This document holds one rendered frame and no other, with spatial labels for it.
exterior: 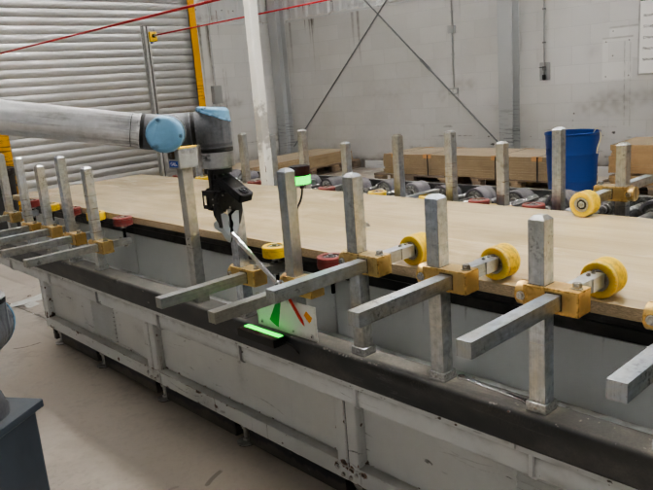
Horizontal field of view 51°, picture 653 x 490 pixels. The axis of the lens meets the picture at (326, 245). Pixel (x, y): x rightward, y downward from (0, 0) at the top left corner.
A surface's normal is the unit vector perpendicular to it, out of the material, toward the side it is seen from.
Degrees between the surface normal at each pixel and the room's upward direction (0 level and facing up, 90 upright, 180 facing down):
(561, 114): 90
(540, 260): 90
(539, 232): 90
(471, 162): 90
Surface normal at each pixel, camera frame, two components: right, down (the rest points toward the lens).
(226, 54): 0.72, 0.11
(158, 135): 0.23, 0.22
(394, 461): -0.72, 0.19
